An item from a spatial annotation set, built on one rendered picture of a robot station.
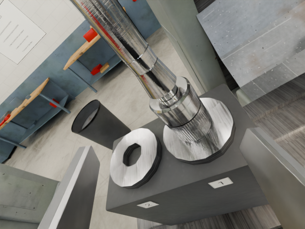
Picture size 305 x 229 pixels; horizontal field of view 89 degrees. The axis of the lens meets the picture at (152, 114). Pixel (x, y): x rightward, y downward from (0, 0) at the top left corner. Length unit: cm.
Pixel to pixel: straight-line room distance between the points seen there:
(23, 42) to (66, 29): 107
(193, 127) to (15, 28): 495
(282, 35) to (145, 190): 56
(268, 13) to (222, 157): 51
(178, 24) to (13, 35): 473
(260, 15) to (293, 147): 39
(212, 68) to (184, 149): 51
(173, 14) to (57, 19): 418
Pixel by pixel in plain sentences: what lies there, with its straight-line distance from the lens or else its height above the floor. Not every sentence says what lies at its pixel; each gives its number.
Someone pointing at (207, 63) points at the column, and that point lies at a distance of 64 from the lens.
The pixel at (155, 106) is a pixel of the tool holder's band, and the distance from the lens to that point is 15.
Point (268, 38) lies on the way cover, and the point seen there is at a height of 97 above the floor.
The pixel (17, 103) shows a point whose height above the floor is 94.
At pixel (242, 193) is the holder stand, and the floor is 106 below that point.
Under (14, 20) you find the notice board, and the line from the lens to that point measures 497.
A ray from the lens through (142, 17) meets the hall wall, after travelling 442.
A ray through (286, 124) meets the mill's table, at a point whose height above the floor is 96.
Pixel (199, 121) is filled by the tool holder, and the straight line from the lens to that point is 17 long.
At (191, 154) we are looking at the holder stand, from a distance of 19.
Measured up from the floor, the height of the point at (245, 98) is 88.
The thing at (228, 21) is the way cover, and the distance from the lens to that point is 58.
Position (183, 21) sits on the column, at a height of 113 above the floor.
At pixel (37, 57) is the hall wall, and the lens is 511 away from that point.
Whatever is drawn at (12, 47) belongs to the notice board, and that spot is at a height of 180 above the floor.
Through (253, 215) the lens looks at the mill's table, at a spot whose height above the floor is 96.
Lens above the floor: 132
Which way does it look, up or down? 38 degrees down
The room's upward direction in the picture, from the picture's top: 46 degrees counter-clockwise
